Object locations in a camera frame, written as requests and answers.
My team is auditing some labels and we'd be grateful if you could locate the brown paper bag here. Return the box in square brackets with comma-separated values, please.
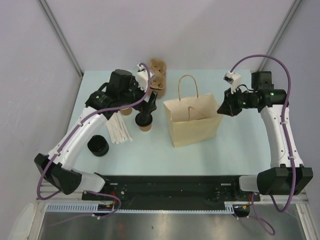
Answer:
[163, 74, 223, 148]

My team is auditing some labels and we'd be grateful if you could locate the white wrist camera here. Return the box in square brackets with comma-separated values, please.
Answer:
[223, 71, 242, 94]
[135, 63, 149, 92]

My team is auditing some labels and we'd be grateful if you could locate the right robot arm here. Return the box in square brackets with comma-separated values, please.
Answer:
[217, 71, 314, 201]

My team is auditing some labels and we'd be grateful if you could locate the pile of wrapped straws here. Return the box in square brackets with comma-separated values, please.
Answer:
[105, 112, 133, 144]

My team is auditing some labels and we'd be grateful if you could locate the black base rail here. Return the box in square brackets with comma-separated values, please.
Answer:
[81, 175, 251, 211]

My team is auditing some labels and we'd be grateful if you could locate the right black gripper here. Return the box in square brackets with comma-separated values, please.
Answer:
[217, 85, 258, 117]

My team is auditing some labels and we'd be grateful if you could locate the stack of paper cups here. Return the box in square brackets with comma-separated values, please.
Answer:
[120, 107, 133, 116]

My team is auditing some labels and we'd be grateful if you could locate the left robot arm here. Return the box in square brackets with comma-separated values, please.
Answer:
[34, 63, 158, 200]

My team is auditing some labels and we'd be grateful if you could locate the stack of black lids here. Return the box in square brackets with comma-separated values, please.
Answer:
[87, 135, 110, 157]

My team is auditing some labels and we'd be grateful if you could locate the single cardboard cup carrier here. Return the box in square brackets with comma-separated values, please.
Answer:
[188, 106, 207, 121]

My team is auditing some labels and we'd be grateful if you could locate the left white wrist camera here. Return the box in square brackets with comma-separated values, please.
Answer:
[135, 63, 149, 92]

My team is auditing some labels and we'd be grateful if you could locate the single brown paper cup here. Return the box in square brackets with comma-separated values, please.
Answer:
[139, 124, 152, 132]

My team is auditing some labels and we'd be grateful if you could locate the black cup lid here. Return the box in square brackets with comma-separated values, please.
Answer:
[135, 112, 153, 127]

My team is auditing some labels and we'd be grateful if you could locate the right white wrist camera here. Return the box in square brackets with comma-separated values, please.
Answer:
[223, 71, 242, 94]

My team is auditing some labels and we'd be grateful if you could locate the cardboard cup carrier stack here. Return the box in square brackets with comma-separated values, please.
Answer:
[149, 58, 167, 99]

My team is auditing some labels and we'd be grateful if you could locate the white cable duct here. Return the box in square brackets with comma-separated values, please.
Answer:
[46, 201, 251, 214]

